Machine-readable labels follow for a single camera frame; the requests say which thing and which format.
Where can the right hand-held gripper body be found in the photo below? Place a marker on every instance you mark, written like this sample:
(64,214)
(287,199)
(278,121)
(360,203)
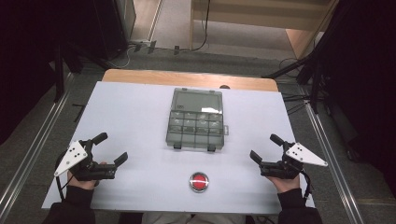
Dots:
(285,169)

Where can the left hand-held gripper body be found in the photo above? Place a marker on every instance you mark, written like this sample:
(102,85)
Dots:
(81,169)

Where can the person's right hand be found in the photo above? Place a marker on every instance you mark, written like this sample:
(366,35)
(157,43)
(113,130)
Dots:
(286,184)

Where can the person's left hand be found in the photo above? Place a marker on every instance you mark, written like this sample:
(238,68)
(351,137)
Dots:
(82,184)

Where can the white table mat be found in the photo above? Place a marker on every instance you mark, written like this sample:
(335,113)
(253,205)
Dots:
(143,124)

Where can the round red metal-rimmed button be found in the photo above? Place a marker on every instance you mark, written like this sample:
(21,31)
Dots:
(199,182)

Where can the clear grey plastic organizer box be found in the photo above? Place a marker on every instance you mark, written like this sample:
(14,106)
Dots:
(196,124)

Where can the dark round table grommet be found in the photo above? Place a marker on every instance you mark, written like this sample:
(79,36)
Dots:
(224,86)

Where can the black metal stand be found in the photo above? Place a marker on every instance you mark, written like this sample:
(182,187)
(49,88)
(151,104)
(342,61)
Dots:
(59,71)
(311,71)

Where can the white power strip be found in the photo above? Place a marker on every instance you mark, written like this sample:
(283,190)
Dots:
(141,43)

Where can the dark cabinet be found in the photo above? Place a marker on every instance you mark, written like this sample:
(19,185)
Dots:
(115,25)

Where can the light wooden bench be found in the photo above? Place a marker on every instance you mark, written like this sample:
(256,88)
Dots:
(264,14)

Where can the metal floor rail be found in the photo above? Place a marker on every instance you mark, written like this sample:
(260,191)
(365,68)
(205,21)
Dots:
(34,140)
(333,161)

